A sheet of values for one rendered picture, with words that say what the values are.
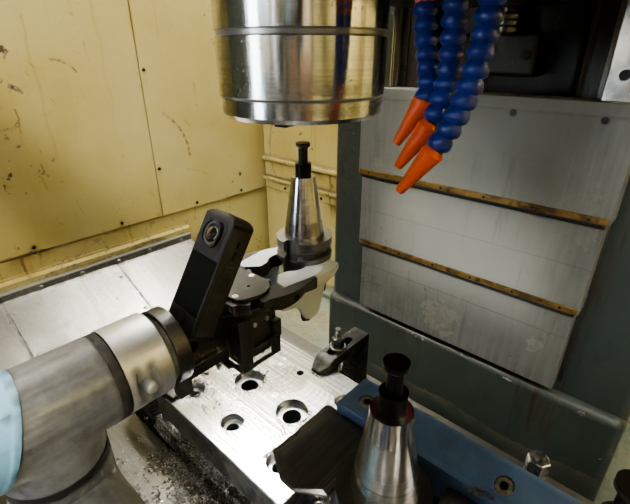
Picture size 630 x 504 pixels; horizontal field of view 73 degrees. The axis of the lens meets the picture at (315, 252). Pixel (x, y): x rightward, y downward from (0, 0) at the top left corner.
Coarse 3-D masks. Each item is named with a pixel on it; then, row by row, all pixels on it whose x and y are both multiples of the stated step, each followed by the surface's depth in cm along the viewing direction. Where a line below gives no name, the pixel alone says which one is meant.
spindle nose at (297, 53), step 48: (240, 0) 33; (288, 0) 32; (336, 0) 32; (384, 0) 35; (240, 48) 34; (288, 48) 33; (336, 48) 34; (384, 48) 38; (240, 96) 36; (288, 96) 35; (336, 96) 35
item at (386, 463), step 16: (368, 416) 25; (368, 432) 25; (384, 432) 24; (400, 432) 24; (368, 448) 25; (384, 448) 24; (400, 448) 24; (416, 448) 26; (368, 464) 25; (384, 464) 24; (400, 464) 24; (416, 464) 26; (352, 480) 27; (368, 480) 25; (384, 480) 25; (400, 480) 25; (416, 480) 26; (352, 496) 27; (368, 496) 26; (384, 496) 25; (400, 496) 25; (416, 496) 26
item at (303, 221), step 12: (300, 180) 44; (312, 180) 45; (300, 192) 45; (312, 192) 45; (288, 204) 46; (300, 204) 45; (312, 204) 45; (288, 216) 47; (300, 216) 46; (312, 216) 46; (288, 228) 47; (300, 228) 46; (312, 228) 46; (300, 240) 46; (312, 240) 47
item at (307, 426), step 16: (320, 416) 34; (336, 416) 34; (304, 432) 33; (320, 432) 33; (336, 432) 33; (352, 432) 33; (288, 448) 31; (304, 448) 31; (320, 448) 31; (336, 448) 31; (352, 448) 31; (288, 464) 30; (304, 464) 30; (320, 464) 30; (336, 464) 30; (288, 480) 29; (304, 480) 29; (320, 480) 29; (320, 496) 29
